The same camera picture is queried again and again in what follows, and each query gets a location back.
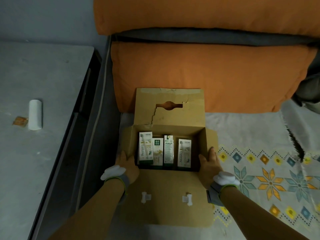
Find person's right hand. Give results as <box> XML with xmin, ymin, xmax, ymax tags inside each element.
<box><xmin>198</xmin><ymin>146</ymin><xmax>223</xmax><ymax>191</ymax></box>

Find person's left hand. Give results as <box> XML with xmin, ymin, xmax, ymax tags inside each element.
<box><xmin>115</xmin><ymin>150</ymin><xmax>140</xmax><ymax>184</ymax></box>

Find brown cardboard box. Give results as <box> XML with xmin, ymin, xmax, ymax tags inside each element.
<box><xmin>119</xmin><ymin>87</ymin><xmax>219</xmax><ymax>227</ymax></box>

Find person's left forearm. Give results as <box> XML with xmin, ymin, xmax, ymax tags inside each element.
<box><xmin>47</xmin><ymin>180</ymin><xmax>126</xmax><ymax>240</ymax></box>

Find person's right forearm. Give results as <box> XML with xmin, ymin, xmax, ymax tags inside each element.
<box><xmin>219</xmin><ymin>185</ymin><xmax>292</xmax><ymax>240</ymax></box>

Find short white green milk carton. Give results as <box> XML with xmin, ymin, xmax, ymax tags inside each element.
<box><xmin>177</xmin><ymin>138</ymin><xmax>193</xmax><ymax>169</ymax></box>

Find tall white green milk carton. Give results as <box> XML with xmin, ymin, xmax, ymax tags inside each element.
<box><xmin>138</xmin><ymin>132</ymin><xmax>154</xmax><ymax>166</ymax></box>

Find white wrist tracker grey band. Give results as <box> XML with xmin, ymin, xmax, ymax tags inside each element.
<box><xmin>206</xmin><ymin>171</ymin><xmax>240</xmax><ymax>207</ymax></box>
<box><xmin>100</xmin><ymin>165</ymin><xmax>131</xmax><ymax>199</ymax></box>

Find cream green label milk carton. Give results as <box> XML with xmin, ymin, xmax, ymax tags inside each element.
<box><xmin>152</xmin><ymin>137</ymin><xmax>164</xmax><ymax>167</ymax></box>

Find narrow green white milk carton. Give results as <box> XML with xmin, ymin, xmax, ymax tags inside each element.
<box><xmin>163</xmin><ymin>134</ymin><xmax>174</xmax><ymax>167</ymax></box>

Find patterned grey blanket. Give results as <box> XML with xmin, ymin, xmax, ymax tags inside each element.
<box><xmin>120</xmin><ymin>97</ymin><xmax>320</xmax><ymax>240</ymax></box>

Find dark side table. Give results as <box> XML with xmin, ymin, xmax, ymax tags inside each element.
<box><xmin>0</xmin><ymin>38</ymin><xmax>103</xmax><ymax>240</ymax></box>

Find orange seat cushion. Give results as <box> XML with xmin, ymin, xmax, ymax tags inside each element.
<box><xmin>110</xmin><ymin>42</ymin><xmax>318</xmax><ymax>114</ymax></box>

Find white paper roll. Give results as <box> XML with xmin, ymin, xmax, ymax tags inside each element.
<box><xmin>28</xmin><ymin>99</ymin><xmax>44</xmax><ymax>131</ymax></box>

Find small orange packet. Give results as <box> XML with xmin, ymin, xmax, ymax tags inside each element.
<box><xmin>13</xmin><ymin>116</ymin><xmax>29</xmax><ymax>127</ymax></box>

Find dark grey cloth bundle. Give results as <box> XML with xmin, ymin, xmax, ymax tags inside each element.
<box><xmin>291</xmin><ymin>47</ymin><xmax>320</xmax><ymax>114</ymax></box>

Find large orange back cushion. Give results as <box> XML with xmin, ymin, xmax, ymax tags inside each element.
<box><xmin>93</xmin><ymin>0</ymin><xmax>320</xmax><ymax>40</ymax></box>

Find grey sofa frame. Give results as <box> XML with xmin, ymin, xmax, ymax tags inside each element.
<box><xmin>72</xmin><ymin>27</ymin><xmax>320</xmax><ymax>218</ymax></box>

